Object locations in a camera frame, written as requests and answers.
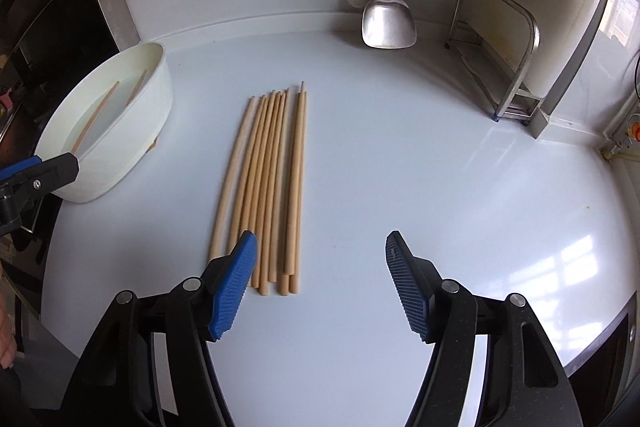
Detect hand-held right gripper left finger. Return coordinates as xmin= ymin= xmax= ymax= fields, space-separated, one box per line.
xmin=60 ymin=231 xmax=258 ymax=427

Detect wall socket with red button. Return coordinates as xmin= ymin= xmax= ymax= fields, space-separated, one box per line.
xmin=601 ymin=97 xmax=640 ymax=159

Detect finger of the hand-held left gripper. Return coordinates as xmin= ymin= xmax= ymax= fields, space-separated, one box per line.
xmin=0 ymin=151 xmax=81 ymax=235

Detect single wooden chopstick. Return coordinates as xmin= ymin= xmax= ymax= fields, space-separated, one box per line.
xmin=125 ymin=69 xmax=147 ymax=106
xmin=70 ymin=81 xmax=120 ymax=154

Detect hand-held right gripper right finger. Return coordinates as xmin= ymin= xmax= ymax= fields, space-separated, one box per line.
xmin=385 ymin=231 xmax=583 ymax=427

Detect metal cabinet frame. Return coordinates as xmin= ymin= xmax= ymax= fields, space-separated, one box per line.
xmin=530 ymin=0 xmax=617 ymax=140

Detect metal cutting board rack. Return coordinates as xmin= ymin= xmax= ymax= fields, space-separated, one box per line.
xmin=444 ymin=0 xmax=542 ymax=126

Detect person's left forearm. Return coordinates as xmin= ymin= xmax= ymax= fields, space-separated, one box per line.
xmin=0 ymin=257 xmax=19 ymax=370

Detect row of wooden chopsticks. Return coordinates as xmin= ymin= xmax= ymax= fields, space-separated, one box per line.
xmin=209 ymin=81 xmax=308 ymax=297

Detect white round plate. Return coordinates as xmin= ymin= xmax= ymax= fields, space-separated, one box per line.
xmin=34 ymin=42 xmax=174 ymax=204

